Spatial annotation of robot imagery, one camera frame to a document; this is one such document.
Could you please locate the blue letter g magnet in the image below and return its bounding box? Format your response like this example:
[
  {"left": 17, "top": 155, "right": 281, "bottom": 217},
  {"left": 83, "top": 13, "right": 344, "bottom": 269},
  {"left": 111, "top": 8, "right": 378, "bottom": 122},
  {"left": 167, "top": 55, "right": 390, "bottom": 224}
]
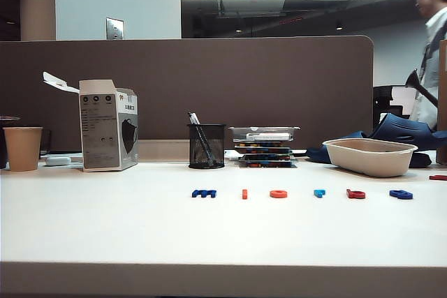
[{"left": 389, "top": 188, "right": 414, "bottom": 200}]

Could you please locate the black funnel shaped object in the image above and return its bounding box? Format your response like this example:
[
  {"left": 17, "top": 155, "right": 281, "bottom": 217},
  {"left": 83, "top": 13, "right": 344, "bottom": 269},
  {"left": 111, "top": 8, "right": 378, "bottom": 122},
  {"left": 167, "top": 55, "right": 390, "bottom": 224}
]
[{"left": 404, "top": 68, "right": 439, "bottom": 107}]

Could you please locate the black pen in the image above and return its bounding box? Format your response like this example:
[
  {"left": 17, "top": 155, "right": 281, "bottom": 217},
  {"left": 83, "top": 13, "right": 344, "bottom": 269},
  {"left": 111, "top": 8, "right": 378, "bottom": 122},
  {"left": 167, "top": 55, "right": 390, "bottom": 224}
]
[{"left": 191, "top": 113, "right": 214, "bottom": 166}]

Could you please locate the brown paper cup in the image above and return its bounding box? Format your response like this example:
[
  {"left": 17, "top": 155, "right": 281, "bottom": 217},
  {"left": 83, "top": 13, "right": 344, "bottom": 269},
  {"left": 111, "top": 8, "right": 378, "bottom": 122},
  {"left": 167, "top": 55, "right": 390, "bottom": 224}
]
[{"left": 3, "top": 126, "right": 43, "bottom": 172}]

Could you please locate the computer monitor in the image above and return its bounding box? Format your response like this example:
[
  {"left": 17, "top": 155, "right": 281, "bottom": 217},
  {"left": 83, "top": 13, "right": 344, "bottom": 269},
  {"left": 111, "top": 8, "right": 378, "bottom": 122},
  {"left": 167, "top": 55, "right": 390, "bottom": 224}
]
[{"left": 388, "top": 85, "right": 418, "bottom": 116}]

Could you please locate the metal wall switch plate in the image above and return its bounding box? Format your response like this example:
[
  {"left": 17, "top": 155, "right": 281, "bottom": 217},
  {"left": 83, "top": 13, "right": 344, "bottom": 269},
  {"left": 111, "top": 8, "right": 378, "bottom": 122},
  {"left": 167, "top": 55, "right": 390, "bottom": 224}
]
[{"left": 105, "top": 17, "right": 124, "bottom": 40}]

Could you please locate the open face mask box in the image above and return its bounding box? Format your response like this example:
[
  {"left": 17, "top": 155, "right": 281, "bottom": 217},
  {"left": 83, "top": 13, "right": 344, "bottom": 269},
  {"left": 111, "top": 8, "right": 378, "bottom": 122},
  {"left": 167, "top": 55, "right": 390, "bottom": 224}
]
[{"left": 42, "top": 71, "right": 139, "bottom": 172}]

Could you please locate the white earbud case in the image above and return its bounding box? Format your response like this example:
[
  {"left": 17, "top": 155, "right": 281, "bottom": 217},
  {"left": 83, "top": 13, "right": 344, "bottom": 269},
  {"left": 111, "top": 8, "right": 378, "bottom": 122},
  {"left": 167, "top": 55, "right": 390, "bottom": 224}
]
[{"left": 45, "top": 155, "right": 73, "bottom": 167}]

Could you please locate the white flat box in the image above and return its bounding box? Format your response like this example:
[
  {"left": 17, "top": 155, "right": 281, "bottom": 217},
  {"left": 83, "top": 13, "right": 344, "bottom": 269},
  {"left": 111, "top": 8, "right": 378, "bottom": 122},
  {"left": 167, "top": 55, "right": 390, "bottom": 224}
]
[{"left": 245, "top": 132, "right": 293, "bottom": 141}]

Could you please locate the black mesh pen holder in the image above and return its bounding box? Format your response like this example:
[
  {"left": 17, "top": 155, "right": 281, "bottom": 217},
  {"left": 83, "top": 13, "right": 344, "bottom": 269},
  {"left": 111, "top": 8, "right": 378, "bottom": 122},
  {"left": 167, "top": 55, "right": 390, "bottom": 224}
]
[{"left": 186, "top": 123, "right": 226, "bottom": 170}]

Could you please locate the blue letter m magnet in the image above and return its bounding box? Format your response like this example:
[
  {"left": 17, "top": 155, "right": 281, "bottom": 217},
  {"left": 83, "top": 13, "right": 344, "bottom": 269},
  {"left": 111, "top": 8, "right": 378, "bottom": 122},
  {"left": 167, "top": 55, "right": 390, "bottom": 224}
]
[{"left": 191, "top": 188, "right": 217, "bottom": 199}]

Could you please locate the navy blue clog shoe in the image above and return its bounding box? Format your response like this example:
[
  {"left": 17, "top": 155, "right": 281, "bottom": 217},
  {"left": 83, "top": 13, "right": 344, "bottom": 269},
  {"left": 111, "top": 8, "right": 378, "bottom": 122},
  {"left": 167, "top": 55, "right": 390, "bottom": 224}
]
[
  {"left": 306, "top": 130, "right": 368, "bottom": 165},
  {"left": 369, "top": 112, "right": 447, "bottom": 151}
]

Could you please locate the beige oval paper bowl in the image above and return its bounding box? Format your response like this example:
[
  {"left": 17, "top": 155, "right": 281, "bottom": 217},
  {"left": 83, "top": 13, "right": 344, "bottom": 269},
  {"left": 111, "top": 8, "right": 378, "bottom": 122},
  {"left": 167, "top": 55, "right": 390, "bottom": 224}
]
[{"left": 321, "top": 138, "right": 419, "bottom": 178}]

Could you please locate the person in white shirt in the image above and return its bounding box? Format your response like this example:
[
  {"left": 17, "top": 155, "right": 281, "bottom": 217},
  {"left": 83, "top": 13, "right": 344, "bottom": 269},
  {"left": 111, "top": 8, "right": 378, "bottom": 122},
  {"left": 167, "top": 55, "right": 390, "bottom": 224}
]
[{"left": 409, "top": 0, "right": 447, "bottom": 131}]

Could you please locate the brown desk partition panel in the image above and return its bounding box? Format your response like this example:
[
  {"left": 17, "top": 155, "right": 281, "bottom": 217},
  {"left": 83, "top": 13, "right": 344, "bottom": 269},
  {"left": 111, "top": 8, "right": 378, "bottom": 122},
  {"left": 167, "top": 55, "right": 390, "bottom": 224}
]
[{"left": 0, "top": 35, "right": 375, "bottom": 154}]

